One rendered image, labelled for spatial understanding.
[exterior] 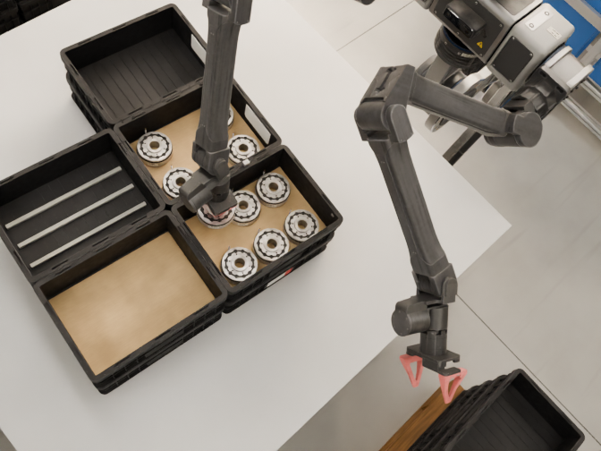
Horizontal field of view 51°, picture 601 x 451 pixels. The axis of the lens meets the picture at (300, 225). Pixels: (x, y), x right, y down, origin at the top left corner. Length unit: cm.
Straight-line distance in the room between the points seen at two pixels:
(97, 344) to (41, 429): 27
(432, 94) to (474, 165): 197
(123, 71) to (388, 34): 177
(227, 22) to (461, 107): 50
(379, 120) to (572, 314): 213
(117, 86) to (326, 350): 104
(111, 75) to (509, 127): 124
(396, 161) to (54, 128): 128
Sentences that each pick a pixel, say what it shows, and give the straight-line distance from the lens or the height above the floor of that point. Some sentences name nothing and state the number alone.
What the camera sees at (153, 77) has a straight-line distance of 211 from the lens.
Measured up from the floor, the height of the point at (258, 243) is 86.
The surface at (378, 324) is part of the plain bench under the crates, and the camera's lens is 199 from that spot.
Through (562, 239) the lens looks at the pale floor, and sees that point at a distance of 328.
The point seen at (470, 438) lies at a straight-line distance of 226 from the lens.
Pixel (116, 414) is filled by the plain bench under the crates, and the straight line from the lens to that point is 186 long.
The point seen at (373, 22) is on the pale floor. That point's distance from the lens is 354.
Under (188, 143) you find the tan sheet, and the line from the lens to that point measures 198.
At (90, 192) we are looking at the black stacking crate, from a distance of 192.
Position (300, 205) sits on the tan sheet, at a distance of 192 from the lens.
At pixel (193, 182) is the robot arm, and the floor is 120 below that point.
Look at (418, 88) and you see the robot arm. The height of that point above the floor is 160.
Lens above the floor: 254
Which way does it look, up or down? 64 degrees down
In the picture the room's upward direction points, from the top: 24 degrees clockwise
